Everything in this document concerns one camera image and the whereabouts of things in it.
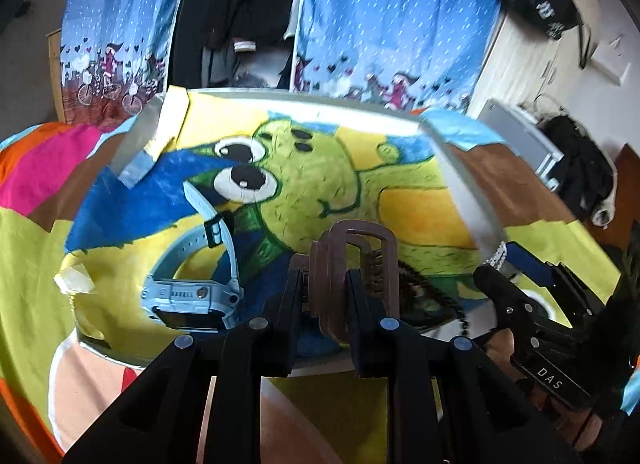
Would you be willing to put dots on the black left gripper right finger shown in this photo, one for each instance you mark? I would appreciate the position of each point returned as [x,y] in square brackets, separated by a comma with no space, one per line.
[408,361]

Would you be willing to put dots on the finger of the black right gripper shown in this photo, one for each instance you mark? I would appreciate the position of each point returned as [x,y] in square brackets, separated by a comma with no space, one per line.
[512,306]
[540,272]

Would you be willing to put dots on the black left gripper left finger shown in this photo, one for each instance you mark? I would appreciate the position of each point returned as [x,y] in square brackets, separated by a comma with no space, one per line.
[263,346]

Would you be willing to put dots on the light blue smart watch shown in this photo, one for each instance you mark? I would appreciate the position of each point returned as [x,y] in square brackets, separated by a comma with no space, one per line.
[162,293]

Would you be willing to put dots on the brown hair claw clip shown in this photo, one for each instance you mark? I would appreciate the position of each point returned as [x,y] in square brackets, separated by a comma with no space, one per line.
[350,275]

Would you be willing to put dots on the black clothes pile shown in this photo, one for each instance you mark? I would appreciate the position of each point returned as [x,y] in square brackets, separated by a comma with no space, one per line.
[587,177]

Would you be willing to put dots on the grey white storage box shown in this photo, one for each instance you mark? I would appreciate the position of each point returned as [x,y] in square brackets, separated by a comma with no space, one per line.
[519,129]

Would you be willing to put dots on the white tray with cartoon towel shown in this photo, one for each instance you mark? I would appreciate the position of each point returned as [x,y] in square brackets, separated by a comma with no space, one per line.
[287,169]

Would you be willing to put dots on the black hanging bag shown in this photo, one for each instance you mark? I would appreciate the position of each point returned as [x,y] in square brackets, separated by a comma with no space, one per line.
[553,18]

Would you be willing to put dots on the colourful patchwork bed sheet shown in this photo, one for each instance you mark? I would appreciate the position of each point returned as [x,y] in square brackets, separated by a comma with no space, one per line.
[55,386]

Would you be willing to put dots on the right blue printed curtain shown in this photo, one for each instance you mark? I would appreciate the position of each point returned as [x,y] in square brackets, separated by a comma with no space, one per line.
[404,55]

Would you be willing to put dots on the blue printed curtain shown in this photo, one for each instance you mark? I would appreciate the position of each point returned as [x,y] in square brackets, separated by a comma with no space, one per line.
[114,57]
[404,55]

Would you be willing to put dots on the dark hanging clothes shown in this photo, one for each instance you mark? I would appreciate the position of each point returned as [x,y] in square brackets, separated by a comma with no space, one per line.
[210,35]

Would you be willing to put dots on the left blue printed curtain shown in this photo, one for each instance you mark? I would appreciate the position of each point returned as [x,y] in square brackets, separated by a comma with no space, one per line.
[114,57]

